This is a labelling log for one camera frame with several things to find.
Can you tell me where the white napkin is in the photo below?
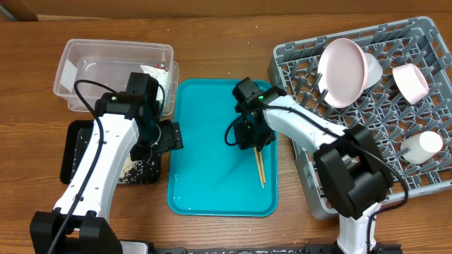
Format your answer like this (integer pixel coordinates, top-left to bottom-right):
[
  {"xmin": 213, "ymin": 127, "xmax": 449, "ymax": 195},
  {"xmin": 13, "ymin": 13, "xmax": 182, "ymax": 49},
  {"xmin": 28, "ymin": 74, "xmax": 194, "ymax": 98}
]
[{"xmin": 140, "ymin": 65, "xmax": 170, "ymax": 103}]

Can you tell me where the red silver foil wrapper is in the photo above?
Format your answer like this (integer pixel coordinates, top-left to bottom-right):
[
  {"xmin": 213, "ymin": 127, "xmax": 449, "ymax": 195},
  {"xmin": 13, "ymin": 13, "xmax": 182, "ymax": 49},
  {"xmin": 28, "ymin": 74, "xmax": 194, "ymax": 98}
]
[{"xmin": 156, "ymin": 64, "xmax": 167, "ymax": 71}]

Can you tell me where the white round plate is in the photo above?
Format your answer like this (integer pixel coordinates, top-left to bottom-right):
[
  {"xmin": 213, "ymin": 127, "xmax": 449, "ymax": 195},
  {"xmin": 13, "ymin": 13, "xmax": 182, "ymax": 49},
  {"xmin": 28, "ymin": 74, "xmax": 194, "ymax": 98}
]
[{"xmin": 317, "ymin": 38, "xmax": 368, "ymax": 108}]

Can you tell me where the bowl with rice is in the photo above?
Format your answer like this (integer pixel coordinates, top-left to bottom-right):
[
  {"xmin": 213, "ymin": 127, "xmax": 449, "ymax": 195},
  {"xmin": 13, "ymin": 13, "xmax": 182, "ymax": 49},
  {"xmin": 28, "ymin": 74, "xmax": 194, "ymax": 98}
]
[{"xmin": 364, "ymin": 53, "xmax": 383, "ymax": 89}]

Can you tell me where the white paper cup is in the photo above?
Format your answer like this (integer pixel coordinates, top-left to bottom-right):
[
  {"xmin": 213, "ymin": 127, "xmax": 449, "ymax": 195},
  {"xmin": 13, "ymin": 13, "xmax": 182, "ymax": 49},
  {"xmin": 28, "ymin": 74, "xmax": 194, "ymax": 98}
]
[{"xmin": 400, "ymin": 131, "xmax": 443, "ymax": 164}]

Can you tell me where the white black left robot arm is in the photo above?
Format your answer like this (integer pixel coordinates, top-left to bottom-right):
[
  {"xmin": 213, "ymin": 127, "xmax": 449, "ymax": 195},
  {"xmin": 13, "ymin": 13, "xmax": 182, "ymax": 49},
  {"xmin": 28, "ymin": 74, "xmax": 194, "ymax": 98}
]
[{"xmin": 30, "ymin": 92, "xmax": 183, "ymax": 253}]

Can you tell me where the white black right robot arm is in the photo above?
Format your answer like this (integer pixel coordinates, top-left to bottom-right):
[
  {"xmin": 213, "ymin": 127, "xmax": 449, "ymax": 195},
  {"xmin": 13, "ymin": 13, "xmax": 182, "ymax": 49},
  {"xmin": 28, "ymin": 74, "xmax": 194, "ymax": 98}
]
[{"xmin": 230, "ymin": 85, "xmax": 393, "ymax": 253}]

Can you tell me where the spilled rice pile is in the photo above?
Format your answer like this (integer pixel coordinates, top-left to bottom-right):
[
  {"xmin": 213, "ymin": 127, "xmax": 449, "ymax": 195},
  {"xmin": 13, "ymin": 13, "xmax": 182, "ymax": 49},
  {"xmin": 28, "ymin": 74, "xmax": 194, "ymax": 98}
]
[{"xmin": 118, "ymin": 155, "xmax": 161, "ymax": 184}]

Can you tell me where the teal plastic tray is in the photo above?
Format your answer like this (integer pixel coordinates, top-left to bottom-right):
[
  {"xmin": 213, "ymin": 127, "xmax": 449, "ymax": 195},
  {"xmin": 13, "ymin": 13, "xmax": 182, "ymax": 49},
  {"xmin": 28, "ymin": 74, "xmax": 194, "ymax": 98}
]
[{"xmin": 167, "ymin": 79, "xmax": 278, "ymax": 217}]

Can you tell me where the black plastic tray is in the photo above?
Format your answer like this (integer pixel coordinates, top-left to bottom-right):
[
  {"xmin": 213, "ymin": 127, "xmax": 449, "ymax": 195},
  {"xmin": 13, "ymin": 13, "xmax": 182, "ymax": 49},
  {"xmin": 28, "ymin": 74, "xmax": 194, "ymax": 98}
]
[{"xmin": 60, "ymin": 120, "xmax": 160, "ymax": 184}]

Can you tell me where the clear plastic bin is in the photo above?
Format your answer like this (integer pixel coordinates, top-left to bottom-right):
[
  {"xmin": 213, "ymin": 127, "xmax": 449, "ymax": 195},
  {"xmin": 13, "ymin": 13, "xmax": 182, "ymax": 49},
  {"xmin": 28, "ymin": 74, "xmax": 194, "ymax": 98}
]
[{"xmin": 53, "ymin": 39, "xmax": 179, "ymax": 116}]

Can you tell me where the grey plastic dish rack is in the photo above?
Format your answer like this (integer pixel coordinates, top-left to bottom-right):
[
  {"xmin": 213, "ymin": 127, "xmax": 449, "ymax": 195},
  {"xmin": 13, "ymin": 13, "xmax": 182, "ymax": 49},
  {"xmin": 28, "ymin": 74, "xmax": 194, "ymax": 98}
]
[{"xmin": 268, "ymin": 16, "xmax": 451, "ymax": 198}]

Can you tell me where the black rail at table edge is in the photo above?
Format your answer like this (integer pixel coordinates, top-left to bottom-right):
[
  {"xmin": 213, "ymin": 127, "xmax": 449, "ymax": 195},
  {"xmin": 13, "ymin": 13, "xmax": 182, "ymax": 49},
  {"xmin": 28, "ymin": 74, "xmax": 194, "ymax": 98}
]
[{"xmin": 151, "ymin": 243, "xmax": 403, "ymax": 254}]

